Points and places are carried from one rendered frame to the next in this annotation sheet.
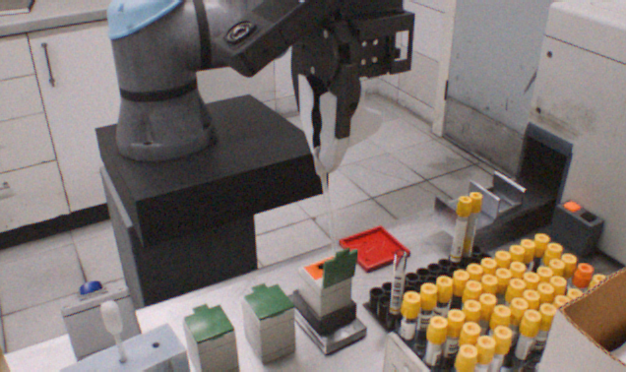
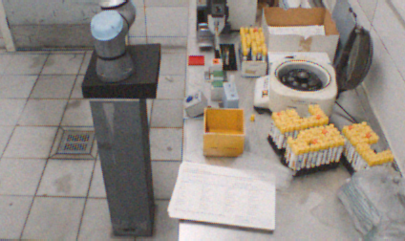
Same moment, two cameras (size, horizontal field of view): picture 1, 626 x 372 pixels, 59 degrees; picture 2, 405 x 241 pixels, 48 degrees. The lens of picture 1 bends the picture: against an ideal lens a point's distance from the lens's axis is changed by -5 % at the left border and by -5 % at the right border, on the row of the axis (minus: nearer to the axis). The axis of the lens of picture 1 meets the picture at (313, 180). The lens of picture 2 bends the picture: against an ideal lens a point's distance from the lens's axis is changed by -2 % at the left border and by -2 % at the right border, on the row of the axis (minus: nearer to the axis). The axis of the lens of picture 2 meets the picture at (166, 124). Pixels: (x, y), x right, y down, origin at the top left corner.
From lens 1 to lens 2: 1.52 m
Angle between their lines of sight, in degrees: 45
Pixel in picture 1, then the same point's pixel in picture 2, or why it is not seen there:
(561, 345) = (272, 40)
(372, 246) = (195, 60)
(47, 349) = (188, 123)
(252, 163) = (155, 57)
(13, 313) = not seen: outside the picture
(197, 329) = (219, 85)
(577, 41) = not seen: outside the picture
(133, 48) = (118, 38)
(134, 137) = (122, 71)
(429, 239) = (201, 51)
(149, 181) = (144, 77)
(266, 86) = not seen: outside the picture
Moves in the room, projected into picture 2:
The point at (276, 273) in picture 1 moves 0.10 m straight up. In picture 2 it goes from (190, 78) to (190, 57)
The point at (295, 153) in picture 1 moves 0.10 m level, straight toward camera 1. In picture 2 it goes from (157, 49) to (178, 54)
